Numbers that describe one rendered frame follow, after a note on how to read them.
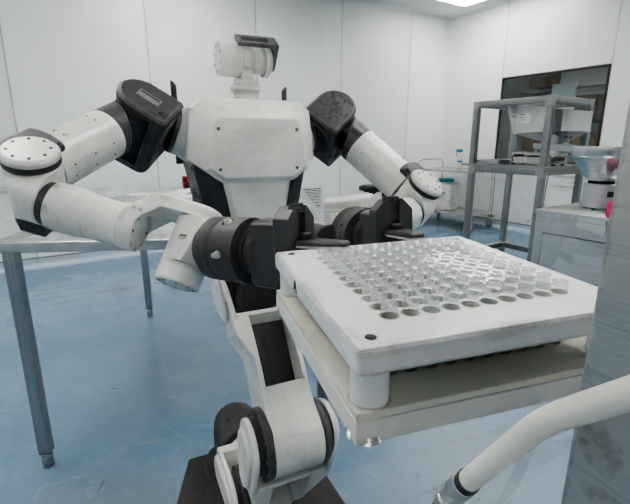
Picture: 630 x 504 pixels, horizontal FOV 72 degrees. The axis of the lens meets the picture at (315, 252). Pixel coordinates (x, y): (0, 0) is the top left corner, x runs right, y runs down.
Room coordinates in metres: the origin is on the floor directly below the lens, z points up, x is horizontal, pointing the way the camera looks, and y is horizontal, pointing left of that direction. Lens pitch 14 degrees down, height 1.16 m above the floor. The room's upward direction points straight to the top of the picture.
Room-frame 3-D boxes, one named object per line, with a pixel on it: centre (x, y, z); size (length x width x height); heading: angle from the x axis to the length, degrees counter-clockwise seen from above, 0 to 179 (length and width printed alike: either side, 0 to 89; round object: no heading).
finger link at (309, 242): (0.50, -0.01, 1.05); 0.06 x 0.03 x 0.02; 57
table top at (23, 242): (2.12, 0.55, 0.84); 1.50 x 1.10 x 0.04; 6
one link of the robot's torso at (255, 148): (1.04, 0.17, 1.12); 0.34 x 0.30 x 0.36; 115
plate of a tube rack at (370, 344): (0.40, -0.11, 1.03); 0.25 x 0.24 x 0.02; 107
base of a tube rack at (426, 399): (0.40, -0.11, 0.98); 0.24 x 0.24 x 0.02; 17
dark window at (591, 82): (5.60, -2.85, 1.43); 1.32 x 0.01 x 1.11; 33
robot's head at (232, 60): (0.98, 0.15, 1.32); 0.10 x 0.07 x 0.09; 115
